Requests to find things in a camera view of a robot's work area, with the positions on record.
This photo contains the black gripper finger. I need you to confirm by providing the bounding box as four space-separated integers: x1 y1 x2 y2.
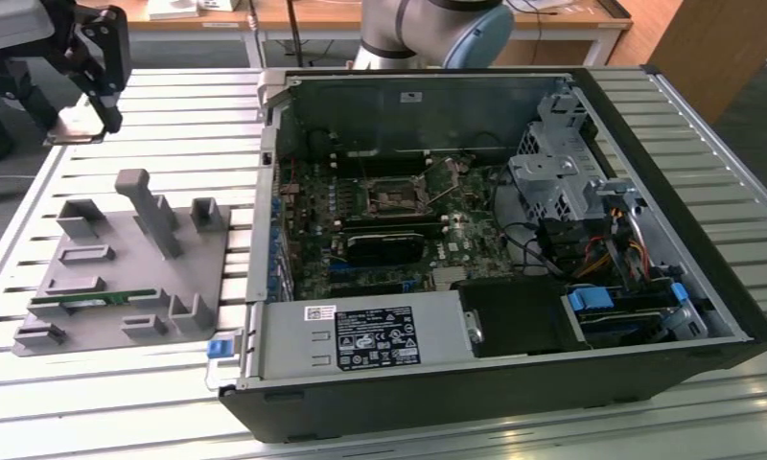
69 5 130 136
9 60 62 133

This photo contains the silver CPU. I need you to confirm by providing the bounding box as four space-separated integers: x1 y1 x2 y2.
42 103 108 146

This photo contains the CPU socket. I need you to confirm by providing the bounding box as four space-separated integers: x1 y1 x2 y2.
364 176 433 217

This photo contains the black RAM slot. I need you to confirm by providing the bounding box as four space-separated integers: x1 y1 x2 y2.
340 216 441 227
340 223 441 236

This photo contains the grey wrist housing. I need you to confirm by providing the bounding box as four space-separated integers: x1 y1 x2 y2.
0 0 55 56

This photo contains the white device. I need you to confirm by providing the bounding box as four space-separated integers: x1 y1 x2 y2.
145 0 241 21

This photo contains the grey parts rack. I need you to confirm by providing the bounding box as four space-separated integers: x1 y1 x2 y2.
11 168 237 358

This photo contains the green RAM stick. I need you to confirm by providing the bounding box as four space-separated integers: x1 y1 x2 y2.
29 287 158 309

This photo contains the black graphics card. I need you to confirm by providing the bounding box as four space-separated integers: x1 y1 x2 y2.
342 231 427 267

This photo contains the metal locking lever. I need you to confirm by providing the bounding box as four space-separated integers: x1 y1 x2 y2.
429 179 465 205

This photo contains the grey power supply unit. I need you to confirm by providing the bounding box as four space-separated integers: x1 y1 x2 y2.
254 290 477 382

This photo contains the green motherboard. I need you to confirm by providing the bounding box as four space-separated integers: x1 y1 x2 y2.
273 157 532 301

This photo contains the silver chipset heat sink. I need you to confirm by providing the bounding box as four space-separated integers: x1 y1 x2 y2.
432 266 469 291

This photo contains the wooden desk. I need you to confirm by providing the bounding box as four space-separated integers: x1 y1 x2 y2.
124 0 633 68

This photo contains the metal drive cage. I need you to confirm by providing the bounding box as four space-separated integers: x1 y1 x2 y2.
507 93 647 226

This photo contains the blue disk carrier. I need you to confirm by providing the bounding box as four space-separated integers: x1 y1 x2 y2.
567 284 615 315

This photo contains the black PC case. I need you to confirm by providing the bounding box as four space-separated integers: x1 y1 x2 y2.
218 65 767 445

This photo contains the wooden cabinet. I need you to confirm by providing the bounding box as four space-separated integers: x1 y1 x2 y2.
644 0 767 124

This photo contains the yellow red wire bundle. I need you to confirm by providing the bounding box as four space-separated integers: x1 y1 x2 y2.
573 205 654 280

